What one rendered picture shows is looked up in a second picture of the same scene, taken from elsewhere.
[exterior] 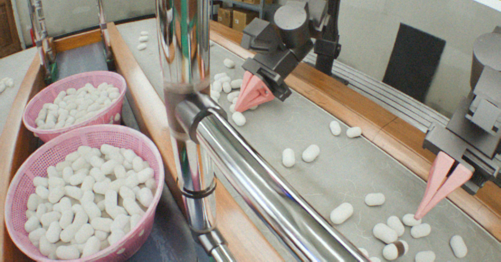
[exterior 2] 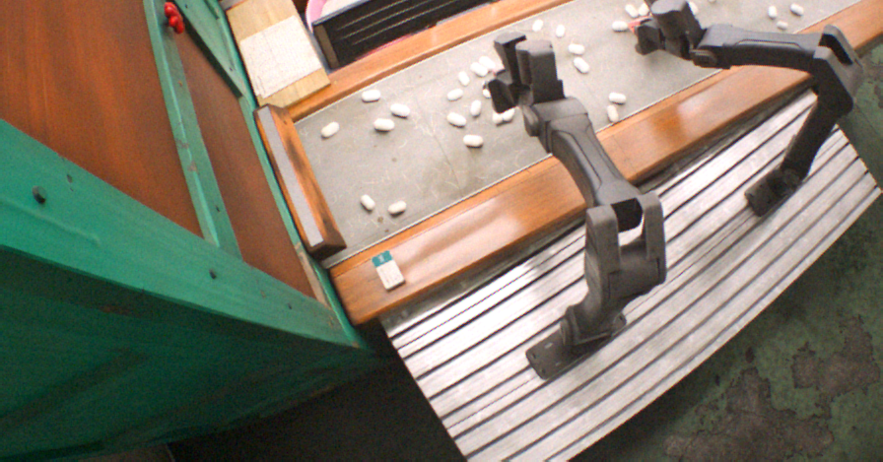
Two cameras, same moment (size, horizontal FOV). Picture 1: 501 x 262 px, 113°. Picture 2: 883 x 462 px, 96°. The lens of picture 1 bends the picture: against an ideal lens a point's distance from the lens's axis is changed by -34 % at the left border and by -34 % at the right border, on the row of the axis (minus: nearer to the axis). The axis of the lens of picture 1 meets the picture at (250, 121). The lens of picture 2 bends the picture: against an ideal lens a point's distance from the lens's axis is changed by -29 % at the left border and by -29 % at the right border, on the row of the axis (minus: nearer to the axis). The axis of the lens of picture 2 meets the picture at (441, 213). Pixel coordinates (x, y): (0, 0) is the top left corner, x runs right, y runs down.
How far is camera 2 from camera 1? 0.99 m
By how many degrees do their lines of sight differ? 61
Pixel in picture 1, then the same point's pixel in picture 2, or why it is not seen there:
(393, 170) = not seen: hidden behind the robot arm
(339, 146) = (596, 97)
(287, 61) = (653, 32)
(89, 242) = not seen: outside the picture
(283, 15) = (665, 1)
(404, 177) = not seen: hidden behind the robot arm
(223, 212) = (523, 3)
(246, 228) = (512, 12)
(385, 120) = (626, 149)
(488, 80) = (515, 34)
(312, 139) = (603, 77)
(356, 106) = (648, 128)
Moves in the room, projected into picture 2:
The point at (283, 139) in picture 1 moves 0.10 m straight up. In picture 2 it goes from (601, 55) to (611, 30)
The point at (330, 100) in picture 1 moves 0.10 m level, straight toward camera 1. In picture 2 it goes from (659, 108) to (617, 85)
